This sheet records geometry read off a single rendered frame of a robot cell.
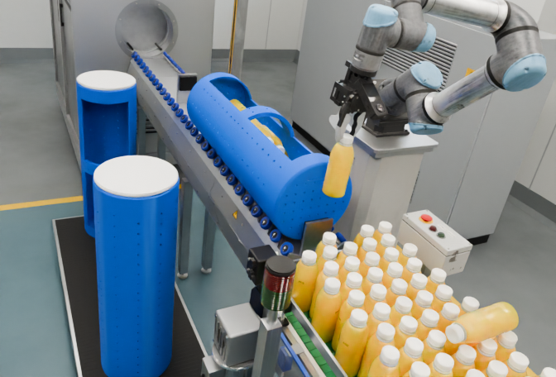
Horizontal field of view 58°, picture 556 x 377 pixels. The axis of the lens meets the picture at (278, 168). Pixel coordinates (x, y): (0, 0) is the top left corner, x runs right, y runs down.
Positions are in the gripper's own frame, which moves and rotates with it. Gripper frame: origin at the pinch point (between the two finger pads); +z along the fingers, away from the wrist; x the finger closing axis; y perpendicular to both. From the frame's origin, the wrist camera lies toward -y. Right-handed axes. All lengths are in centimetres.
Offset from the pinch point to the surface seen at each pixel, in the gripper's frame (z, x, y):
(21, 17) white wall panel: 143, -16, 511
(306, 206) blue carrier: 28.4, -0.3, 6.5
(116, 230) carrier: 54, 46, 41
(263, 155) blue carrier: 20.9, 5.3, 26.3
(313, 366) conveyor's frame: 44, 23, -34
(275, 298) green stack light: 15, 41, -31
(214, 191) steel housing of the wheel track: 56, 1, 55
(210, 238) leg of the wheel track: 121, -29, 94
